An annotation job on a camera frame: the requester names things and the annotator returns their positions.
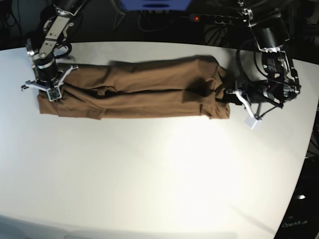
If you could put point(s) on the brown T-shirt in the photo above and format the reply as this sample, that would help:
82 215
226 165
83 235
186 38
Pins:
190 86

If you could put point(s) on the blue box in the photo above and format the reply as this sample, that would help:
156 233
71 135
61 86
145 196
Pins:
132 5

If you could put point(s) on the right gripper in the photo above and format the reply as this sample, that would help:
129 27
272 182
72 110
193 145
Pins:
48 75

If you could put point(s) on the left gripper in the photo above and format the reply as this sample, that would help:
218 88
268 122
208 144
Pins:
251 97

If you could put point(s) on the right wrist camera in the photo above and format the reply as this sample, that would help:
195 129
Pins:
54 94

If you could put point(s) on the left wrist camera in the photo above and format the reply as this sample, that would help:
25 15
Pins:
253 123

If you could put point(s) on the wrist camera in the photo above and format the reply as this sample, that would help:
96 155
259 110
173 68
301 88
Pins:
253 123
54 94

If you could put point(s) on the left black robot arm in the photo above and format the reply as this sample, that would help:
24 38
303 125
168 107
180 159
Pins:
270 35

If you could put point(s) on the black power strip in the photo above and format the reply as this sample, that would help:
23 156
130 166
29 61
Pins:
216 19

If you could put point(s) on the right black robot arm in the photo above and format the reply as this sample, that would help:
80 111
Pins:
51 42

